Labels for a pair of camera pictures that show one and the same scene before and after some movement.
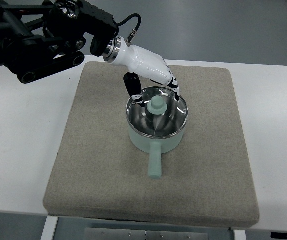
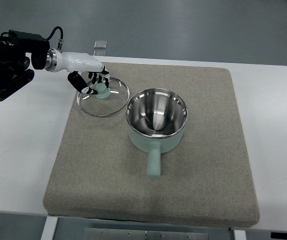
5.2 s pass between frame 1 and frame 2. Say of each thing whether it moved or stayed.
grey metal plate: stayed
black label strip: stayed
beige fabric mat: stayed
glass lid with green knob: moved
